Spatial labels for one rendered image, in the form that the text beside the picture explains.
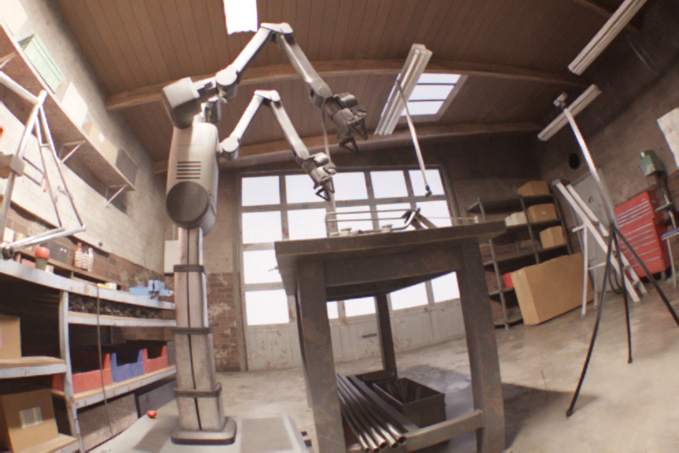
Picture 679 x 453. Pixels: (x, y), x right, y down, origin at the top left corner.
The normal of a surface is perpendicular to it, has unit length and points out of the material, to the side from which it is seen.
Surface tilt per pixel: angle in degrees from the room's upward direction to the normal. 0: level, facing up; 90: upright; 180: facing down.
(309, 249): 90
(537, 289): 81
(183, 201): 90
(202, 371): 90
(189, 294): 90
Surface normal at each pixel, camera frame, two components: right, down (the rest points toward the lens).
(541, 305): 0.15, -0.51
